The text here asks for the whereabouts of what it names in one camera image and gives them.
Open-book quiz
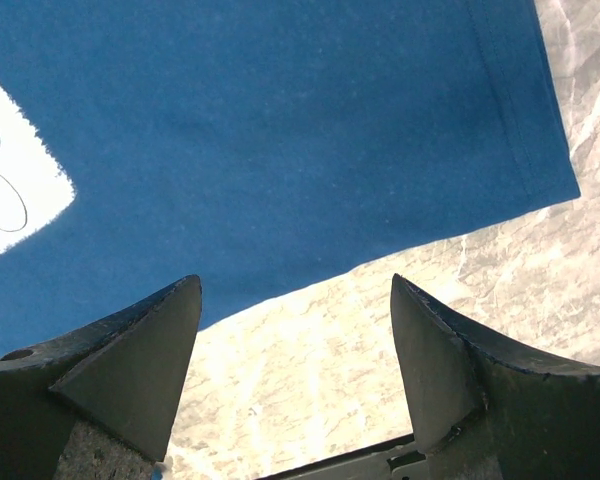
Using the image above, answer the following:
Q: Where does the blue t shirt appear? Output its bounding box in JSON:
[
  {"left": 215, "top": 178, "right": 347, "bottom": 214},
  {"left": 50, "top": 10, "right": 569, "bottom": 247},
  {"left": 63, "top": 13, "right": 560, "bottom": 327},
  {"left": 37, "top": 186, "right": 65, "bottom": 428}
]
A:
[{"left": 0, "top": 1, "right": 579, "bottom": 356}]

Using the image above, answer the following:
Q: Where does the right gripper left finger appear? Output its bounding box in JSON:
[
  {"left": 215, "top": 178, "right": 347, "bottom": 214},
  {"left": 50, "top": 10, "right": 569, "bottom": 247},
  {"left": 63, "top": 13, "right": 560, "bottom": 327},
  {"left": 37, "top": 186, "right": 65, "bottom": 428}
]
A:
[{"left": 0, "top": 275, "right": 202, "bottom": 479}]

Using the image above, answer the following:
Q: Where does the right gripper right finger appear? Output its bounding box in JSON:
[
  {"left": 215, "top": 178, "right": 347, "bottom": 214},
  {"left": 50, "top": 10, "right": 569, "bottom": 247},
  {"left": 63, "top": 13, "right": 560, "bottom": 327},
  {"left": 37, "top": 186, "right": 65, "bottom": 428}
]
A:
[{"left": 390, "top": 276, "right": 600, "bottom": 479}]

